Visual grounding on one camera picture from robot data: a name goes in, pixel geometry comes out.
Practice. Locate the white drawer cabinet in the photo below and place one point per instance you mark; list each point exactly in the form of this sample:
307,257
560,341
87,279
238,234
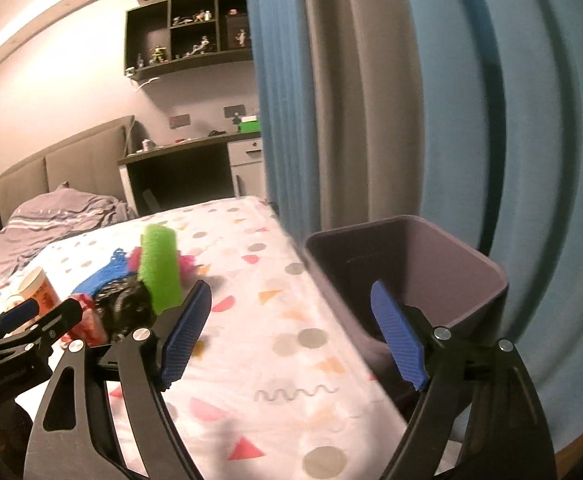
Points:
246,152

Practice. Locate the dark desk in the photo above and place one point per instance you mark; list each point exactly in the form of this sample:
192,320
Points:
181,147

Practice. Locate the pink plastic bag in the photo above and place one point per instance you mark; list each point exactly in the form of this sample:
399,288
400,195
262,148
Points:
187,262

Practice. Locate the bed with grey blanket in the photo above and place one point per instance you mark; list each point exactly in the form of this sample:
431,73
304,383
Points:
46,220

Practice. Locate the printed tablecloth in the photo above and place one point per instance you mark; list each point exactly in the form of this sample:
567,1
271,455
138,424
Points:
281,310

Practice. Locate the dark wall shelf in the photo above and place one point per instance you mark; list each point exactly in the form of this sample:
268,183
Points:
146,30

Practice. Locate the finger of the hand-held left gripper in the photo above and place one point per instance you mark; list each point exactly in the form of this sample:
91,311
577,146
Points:
54,324
19,312

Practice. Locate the small white jar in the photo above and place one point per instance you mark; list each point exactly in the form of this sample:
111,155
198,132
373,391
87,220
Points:
147,145

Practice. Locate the grey wall socket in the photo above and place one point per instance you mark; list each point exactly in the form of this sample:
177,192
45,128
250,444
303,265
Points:
234,110

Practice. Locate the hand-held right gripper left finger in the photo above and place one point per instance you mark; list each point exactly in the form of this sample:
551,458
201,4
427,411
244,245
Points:
186,340

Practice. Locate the grey curtain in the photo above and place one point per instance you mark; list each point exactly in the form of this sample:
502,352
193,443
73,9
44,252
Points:
356,85

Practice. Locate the green box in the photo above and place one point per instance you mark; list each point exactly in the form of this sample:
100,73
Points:
250,125

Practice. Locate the red printed paper cup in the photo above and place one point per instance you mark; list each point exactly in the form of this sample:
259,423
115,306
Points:
39,287

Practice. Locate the black plastic bag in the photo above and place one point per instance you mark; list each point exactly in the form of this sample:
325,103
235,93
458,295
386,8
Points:
121,305

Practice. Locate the blue mesh net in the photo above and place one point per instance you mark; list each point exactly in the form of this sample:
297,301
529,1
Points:
99,277

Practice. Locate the dark plastic trash bin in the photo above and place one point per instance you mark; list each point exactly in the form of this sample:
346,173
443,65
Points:
436,260

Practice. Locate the grey bed headboard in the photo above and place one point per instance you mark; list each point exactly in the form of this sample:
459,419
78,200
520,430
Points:
71,165

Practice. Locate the collection of small figurines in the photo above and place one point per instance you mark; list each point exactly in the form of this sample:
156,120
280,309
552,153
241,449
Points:
202,44

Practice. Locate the dark wall socket panel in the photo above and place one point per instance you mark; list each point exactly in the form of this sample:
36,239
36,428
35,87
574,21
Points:
179,121

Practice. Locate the green cloth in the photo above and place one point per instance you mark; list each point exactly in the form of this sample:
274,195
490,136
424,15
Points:
159,270

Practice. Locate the blue curtain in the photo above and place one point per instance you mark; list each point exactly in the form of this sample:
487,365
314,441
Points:
276,85
536,135

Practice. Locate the red snack packet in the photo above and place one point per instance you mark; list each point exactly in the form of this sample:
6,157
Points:
89,327

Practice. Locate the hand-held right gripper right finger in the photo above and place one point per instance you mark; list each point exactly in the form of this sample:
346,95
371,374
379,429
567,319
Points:
399,340

